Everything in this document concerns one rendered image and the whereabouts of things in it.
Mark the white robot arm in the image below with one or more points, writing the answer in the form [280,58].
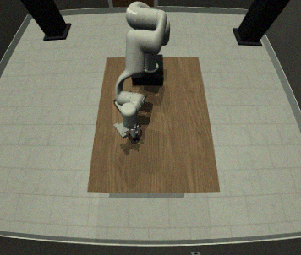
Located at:
[151,28]

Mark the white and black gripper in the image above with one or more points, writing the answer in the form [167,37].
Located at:
[134,133]

